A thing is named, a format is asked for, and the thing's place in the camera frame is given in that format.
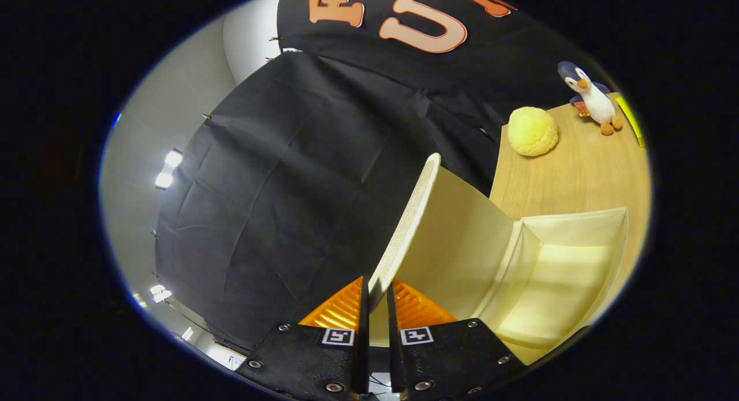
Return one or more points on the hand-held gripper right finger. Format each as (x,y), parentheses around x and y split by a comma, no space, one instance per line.
(395,349)

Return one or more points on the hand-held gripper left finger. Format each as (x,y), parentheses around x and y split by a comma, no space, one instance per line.
(362,343)

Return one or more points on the beige fabric storage box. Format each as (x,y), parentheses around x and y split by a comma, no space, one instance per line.
(462,245)

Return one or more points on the black backdrop cloth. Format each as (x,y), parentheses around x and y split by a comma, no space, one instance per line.
(288,187)

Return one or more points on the bright ceiling lamp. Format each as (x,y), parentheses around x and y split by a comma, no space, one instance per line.
(168,169)
(160,293)

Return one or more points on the yellow bread plush toy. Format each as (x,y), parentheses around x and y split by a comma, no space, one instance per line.
(532,131)

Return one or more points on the blue white penguin plush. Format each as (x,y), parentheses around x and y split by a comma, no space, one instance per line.
(594,101)

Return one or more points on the yellow book red circle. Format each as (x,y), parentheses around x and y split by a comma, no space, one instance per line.
(630,121)

